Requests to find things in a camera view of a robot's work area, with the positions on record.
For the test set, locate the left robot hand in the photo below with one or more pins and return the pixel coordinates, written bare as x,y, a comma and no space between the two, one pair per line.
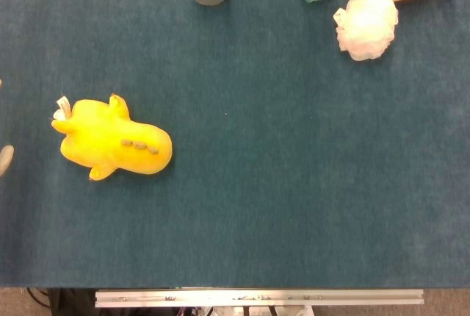
5,158

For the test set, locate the yellow plush toy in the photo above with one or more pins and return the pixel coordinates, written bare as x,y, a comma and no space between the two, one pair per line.
103,136

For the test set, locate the blue carpet mat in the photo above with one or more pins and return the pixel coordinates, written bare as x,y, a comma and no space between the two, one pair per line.
257,165

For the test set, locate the white mesh bath pouf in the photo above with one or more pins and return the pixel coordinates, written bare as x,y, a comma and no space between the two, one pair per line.
367,27

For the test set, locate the aluminium profile rail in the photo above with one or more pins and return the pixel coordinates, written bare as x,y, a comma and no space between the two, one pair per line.
257,298

